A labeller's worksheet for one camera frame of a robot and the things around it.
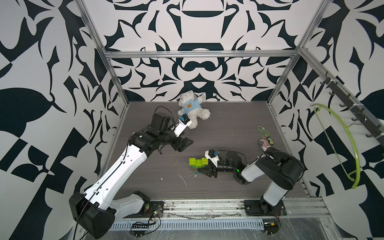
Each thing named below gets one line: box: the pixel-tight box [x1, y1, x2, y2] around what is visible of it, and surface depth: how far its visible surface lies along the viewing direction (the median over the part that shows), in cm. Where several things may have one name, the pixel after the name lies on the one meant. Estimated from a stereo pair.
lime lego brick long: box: [189, 158, 205, 168], surface depth 78 cm
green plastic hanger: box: [310, 104, 361, 189], surface depth 61 cm
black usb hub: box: [132, 223, 149, 229], surface depth 74 cm
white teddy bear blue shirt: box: [177, 90, 211, 130], surface depth 110 cm
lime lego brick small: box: [201, 157, 209, 166], surface depth 77 cm
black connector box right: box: [263, 221, 279, 235], surface depth 73 cm
